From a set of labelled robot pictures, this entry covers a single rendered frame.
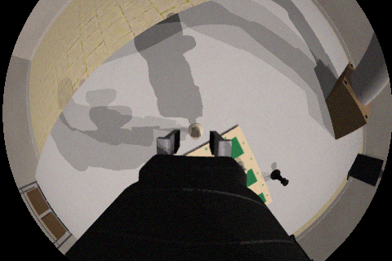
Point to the green and cream chessboard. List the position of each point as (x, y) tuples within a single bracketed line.
[(241, 152)]

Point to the white pawn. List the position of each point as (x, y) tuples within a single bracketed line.
[(243, 166)]

